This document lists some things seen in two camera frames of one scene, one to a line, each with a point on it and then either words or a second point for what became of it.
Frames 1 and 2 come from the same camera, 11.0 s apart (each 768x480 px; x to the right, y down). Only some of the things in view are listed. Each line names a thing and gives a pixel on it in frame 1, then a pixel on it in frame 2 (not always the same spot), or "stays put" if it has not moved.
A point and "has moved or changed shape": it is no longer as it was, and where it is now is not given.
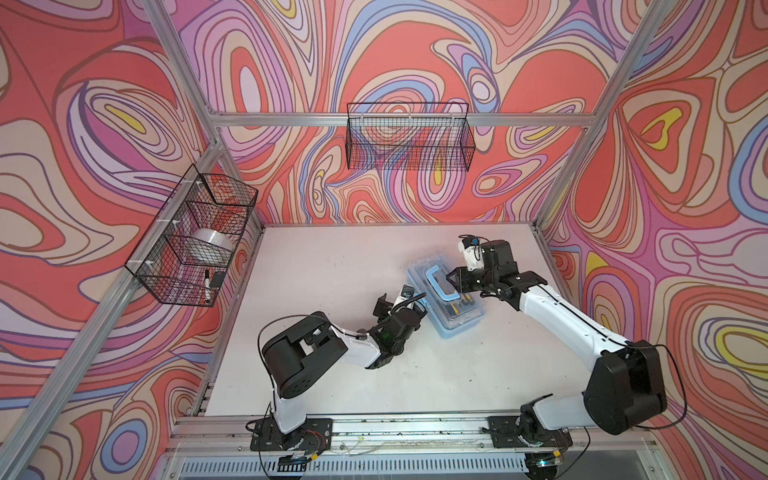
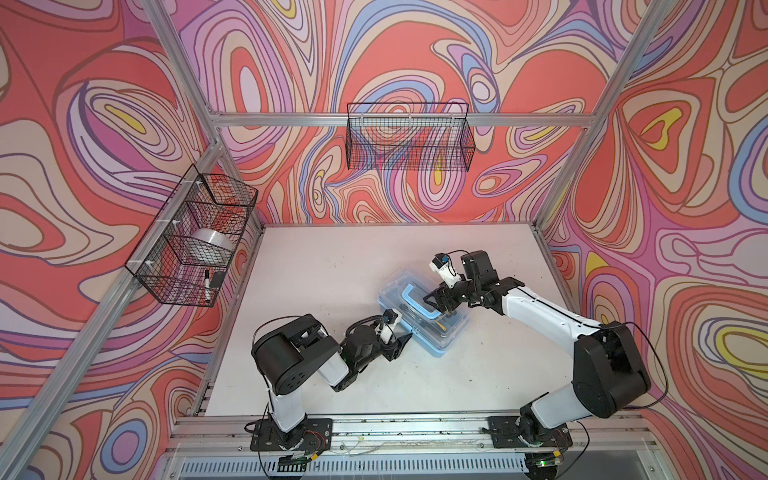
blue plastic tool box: (448, 308) has moved or changed shape
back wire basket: (428, 136) stays put
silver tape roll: (211, 243) stays put
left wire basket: (183, 255) stays put
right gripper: (460, 275) → (442, 292)
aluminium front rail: (435, 449) stays put
